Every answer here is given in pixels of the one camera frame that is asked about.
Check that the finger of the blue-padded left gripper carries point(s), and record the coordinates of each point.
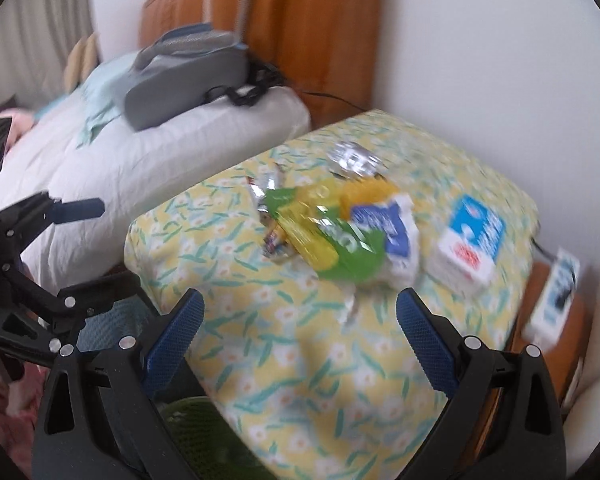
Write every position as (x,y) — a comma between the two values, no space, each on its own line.
(79,210)

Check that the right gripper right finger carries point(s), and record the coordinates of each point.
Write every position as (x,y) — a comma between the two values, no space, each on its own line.
(426,332)

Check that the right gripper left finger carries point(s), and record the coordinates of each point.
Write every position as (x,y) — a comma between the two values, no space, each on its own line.
(166,339)

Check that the green yellow snack bag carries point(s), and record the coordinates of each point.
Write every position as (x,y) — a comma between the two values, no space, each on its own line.
(317,221)

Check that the green plastic trash basket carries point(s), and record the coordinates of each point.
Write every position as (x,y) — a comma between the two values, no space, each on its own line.
(209,445)

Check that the white pillow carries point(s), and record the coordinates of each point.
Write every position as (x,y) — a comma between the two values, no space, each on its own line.
(130,171)

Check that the blue white milk carton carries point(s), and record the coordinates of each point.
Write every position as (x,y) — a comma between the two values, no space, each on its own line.
(463,257)

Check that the light blue cloth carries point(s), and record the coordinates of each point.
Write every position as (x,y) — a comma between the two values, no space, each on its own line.
(98,98)

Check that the white power strip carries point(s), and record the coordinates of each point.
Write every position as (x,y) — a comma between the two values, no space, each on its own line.
(550,312)

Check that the blue white snack packet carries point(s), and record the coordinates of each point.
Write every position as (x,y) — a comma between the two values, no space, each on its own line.
(394,219)

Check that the small candy wrapper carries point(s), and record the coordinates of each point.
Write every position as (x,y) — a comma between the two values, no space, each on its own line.
(275,243)

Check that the grey breathing machine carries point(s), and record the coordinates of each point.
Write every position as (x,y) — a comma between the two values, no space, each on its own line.
(179,71)

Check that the yellow floral cloth cover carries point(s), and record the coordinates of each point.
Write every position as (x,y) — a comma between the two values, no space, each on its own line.
(311,397)

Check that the beige curtain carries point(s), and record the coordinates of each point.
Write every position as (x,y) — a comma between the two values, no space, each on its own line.
(36,38)

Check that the silver foil wrapper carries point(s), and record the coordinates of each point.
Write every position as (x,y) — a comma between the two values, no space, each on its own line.
(349,160)

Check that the wooden headboard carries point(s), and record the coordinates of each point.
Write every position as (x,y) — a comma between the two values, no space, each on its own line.
(327,49)

